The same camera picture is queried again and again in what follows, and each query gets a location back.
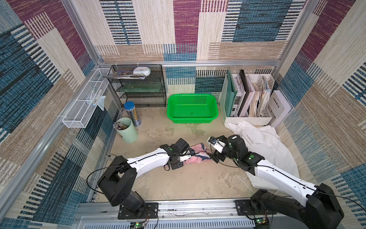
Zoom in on pink shark print shorts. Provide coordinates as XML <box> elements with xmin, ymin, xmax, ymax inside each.
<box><xmin>183</xmin><ymin>143</ymin><xmax>212</xmax><ymax>165</ymax></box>

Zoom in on white shirt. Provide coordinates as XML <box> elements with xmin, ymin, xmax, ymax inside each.
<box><xmin>225</xmin><ymin>121</ymin><xmax>300</xmax><ymax>178</ymax></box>

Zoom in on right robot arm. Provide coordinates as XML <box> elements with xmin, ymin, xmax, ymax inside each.
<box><xmin>209</xmin><ymin>135</ymin><xmax>344</xmax><ymax>229</ymax></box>

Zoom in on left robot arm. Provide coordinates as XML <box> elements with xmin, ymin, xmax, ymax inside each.
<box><xmin>97</xmin><ymin>138</ymin><xmax>195</xmax><ymax>214</ymax></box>

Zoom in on green plastic basket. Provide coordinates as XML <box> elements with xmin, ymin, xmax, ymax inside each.
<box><xmin>167</xmin><ymin>94</ymin><xmax>219</xmax><ymax>124</ymax></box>

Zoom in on white plastic file organizer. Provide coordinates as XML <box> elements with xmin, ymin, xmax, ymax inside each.
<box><xmin>223</xmin><ymin>70</ymin><xmax>274</xmax><ymax>126</ymax></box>

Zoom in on green folder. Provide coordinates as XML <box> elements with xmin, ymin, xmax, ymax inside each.
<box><xmin>219</xmin><ymin>70</ymin><xmax>237</xmax><ymax>119</ymax></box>

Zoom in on light green cup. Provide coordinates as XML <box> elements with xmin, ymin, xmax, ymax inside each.
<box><xmin>113</xmin><ymin>117</ymin><xmax>138</xmax><ymax>143</ymax></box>

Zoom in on grey Inedia magazine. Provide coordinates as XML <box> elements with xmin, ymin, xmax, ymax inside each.
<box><xmin>268</xmin><ymin>90</ymin><xmax>292</xmax><ymax>128</ymax></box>

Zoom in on blue lid cylindrical can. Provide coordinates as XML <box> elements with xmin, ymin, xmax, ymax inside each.
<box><xmin>124</xmin><ymin>101</ymin><xmax>142</xmax><ymax>127</ymax></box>

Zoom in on white round object on shelf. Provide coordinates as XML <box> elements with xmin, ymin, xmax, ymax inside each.
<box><xmin>133</xmin><ymin>66</ymin><xmax>151</xmax><ymax>77</ymax></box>

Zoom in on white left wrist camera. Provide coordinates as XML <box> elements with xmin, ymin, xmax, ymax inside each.
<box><xmin>179</xmin><ymin>154</ymin><xmax>192</xmax><ymax>162</ymax></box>

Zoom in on black wire shelf rack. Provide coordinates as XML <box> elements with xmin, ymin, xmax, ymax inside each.
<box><xmin>106</xmin><ymin>65</ymin><xmax>167</xmax><ymax>107</ymax></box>

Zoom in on white wire wall basket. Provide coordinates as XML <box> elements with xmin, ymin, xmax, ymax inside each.
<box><xmin>62</xmin><ymin>68</ymin><xmax>109</xmax><ymax>128</ymax></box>

